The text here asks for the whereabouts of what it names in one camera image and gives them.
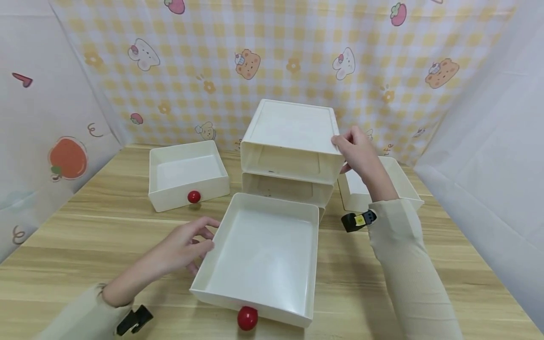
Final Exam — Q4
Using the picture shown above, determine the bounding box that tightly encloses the white cabinet shell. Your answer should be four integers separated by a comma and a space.
240, 98, 346, 186
241, 172, 335, 222

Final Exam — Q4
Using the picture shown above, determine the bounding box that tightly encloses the person's left forearm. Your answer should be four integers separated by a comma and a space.
36, 257, 169, 340

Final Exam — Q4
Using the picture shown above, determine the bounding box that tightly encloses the large white drawer red knob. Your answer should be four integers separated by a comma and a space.
189, 192, 320, 332

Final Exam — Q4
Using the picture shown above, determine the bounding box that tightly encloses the small white drawer red knob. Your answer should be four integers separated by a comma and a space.
148, 140, 230, 213

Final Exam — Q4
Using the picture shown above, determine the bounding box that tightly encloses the person's left hand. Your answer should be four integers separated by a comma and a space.
149, 216, 221, 278

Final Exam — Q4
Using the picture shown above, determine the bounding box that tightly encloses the person's right forearm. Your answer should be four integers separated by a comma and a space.
366, 185, 465, 340

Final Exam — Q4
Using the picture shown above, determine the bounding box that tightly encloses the black wrist band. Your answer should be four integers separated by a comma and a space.
115, 305, 154, 337
340, 209, 378, 233

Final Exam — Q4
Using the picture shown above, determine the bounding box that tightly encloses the person's right hand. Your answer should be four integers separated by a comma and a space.
331, 125, 400, 203

